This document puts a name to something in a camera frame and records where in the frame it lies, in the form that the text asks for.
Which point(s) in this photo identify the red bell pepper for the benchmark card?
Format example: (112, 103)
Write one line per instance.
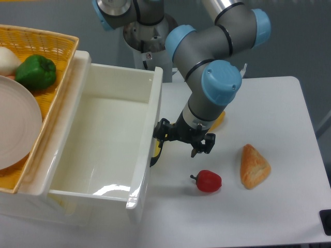
(207, 181)

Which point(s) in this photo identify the yellow banana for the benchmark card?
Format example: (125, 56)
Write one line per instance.
(158, 148)

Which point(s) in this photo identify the triangular bread pastry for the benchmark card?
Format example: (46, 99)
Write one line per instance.
(254, 168)

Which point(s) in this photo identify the pink plate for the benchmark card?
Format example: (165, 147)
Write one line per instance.
(21, 122)

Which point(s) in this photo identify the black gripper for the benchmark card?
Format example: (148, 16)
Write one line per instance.
(201, 141)

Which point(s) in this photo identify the yellow bell pepper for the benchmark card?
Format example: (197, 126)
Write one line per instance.
(217, 122)

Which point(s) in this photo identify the white round vegetable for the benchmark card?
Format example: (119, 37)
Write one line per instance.
(9, 62)

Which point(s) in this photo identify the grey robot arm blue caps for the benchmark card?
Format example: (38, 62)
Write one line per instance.
(200, 57)

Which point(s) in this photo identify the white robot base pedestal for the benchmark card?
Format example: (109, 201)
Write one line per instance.
(147, 44)

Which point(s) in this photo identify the white drawer cabinet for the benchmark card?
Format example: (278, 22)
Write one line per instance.
(30, 201)

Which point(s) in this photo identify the green bell pepper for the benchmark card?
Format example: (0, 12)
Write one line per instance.
(36, 73)

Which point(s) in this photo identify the yellow woven basket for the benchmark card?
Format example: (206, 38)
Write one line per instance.
(46, 57)

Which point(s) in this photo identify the black object at table edge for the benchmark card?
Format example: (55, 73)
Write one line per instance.
(325, 216)

